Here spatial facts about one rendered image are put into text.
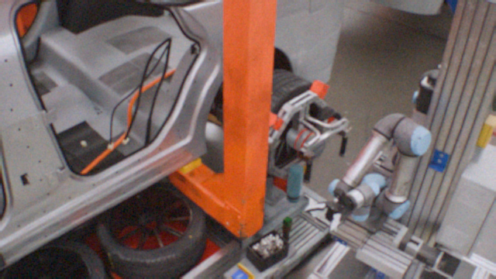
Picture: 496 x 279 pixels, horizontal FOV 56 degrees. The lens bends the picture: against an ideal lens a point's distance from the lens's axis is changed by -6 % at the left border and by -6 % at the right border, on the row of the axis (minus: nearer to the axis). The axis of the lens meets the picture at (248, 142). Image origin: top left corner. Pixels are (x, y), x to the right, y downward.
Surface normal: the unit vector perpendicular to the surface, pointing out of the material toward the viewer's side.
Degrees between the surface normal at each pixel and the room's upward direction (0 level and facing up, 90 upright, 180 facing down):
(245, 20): 90
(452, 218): 90
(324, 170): 0
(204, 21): 81
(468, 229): 90
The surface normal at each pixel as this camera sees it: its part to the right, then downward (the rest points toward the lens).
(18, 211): 0.71, 0.48
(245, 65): -0.71, 0.43
